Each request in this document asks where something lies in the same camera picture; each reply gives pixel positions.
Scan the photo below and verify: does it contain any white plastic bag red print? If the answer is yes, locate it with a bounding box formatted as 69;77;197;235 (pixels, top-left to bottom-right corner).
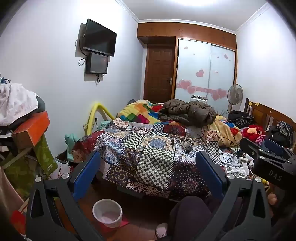
49;163;71;180

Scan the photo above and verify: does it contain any orange cardboard box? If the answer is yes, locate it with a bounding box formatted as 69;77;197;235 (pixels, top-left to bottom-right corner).
11;111;51;150

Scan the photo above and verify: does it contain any pink slipper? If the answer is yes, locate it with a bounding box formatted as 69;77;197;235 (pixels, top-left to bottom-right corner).
155;223;169;239

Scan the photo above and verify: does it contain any wardrobe with frosted sliding doors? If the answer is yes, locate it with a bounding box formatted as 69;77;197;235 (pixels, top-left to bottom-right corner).
136;22;238;116

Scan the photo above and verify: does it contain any black striped bag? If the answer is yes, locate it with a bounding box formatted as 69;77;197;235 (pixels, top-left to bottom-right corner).
228;110;255;127

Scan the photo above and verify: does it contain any green floral box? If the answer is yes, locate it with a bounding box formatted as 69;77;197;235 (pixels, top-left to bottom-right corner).
5;134;58;193

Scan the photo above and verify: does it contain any red plush toy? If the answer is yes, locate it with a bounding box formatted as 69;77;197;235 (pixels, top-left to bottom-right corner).
242;125;264;142

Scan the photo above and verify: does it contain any rainbow block pattern blanket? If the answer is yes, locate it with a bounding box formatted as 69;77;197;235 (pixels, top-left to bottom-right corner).
116;100;164;125

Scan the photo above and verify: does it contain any white power strip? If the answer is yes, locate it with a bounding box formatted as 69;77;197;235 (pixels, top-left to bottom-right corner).
222;160;251;178

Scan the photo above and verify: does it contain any teal plush toy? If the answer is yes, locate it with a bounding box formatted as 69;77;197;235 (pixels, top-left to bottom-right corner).
64;133;78;155

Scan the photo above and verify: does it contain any person's leg in dark trousers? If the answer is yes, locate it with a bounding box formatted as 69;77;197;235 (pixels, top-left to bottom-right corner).
168;196;212;241

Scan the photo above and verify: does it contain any dark grey cloth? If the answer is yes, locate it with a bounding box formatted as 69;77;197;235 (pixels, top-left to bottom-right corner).
34;94;47;114

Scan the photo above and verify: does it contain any brown puffer jacket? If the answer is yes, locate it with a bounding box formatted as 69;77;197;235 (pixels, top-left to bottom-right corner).
158;99;217;128

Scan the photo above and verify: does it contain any yellow fleece blanket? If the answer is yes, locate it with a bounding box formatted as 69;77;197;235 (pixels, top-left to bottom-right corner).
209;116;243;147

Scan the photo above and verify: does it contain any black wall television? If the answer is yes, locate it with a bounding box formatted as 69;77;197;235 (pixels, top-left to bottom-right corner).
82;19;117;57

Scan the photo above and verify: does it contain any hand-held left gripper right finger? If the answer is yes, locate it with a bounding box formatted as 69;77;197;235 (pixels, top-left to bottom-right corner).
195;151;272;241

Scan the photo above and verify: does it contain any yellow foam hoop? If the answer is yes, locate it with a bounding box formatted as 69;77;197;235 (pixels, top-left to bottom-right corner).
84;102;116;136

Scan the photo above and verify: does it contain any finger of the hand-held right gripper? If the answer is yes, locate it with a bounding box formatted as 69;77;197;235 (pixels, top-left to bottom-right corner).
264;139;287;155
240;138;293;163

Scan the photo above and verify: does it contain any red patterned paper bag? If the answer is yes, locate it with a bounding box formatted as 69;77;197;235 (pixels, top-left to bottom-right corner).
11;209;27;235

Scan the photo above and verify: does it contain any patchwork checkered blanket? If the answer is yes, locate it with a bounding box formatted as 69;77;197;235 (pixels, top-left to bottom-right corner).
71;117;234;201

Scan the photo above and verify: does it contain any white cloth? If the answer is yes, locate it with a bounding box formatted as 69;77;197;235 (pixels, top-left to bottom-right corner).
0;83;39;126

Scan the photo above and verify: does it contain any wooden bed headboard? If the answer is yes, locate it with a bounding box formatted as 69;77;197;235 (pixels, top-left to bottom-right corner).
244;98;296;139

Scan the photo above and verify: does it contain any standing electric fan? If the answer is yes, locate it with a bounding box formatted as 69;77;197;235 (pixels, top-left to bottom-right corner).
227;84;244;114

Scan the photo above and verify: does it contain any white plastic waste bin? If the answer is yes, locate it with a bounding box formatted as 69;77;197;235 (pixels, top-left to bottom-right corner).
92;199;123;229

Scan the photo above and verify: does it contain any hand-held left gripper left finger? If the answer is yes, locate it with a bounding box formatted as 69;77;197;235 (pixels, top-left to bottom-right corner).
25;151;104;241

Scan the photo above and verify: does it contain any brown wooden door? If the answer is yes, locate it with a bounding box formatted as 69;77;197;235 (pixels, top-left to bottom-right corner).
143;45;176;104

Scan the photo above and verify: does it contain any dark clothes pile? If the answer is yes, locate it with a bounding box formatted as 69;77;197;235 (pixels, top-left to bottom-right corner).
266;120;295;149

